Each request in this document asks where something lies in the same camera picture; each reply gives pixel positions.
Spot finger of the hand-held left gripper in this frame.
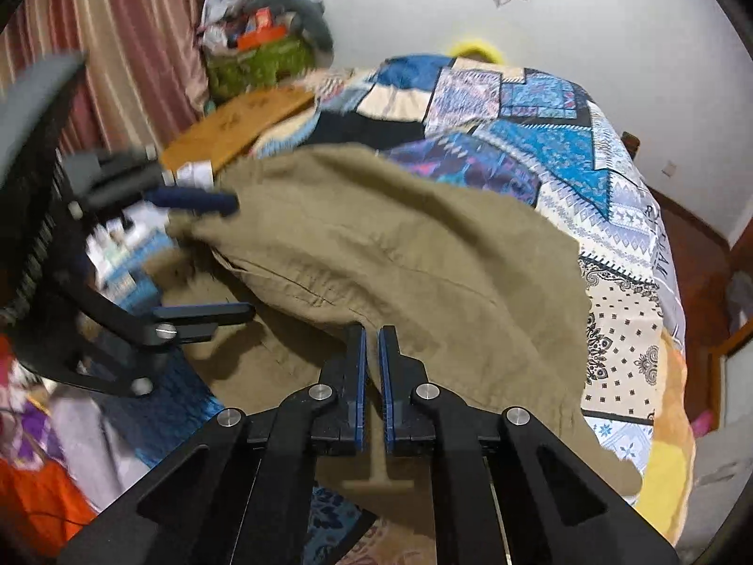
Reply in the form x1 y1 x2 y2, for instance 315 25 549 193
44 278 257 399
61 151 240 217

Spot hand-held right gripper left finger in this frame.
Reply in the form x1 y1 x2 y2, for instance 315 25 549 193
57 326 368 565

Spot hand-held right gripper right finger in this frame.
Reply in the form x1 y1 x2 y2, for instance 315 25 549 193
378 325 681 565

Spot olive green pants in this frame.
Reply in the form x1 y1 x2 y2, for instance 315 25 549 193
144 142 644 520

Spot white paper slip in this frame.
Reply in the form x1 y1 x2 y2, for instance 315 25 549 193
174 161 215 189

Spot wooden board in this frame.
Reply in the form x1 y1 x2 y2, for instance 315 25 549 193
160 83 315 176

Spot small boxes pile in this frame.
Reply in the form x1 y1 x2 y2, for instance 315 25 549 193
85 203 171 307

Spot striped red curtain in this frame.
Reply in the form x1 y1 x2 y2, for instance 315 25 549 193
0 0 220 157

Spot green bag of clutter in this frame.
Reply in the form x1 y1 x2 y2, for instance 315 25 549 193
199 0 321 104

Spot orange cloth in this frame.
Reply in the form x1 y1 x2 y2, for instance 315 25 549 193
0 453 98 560

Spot blue patchwork quilt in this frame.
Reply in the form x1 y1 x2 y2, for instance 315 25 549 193
247 54 686 477

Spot yellow blanket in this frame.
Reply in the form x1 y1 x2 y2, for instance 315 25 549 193
634 330 696 545

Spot yellow round object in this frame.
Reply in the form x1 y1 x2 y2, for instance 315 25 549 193
447 38 508 65

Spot grey hose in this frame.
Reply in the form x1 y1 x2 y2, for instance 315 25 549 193
267 0 335 65

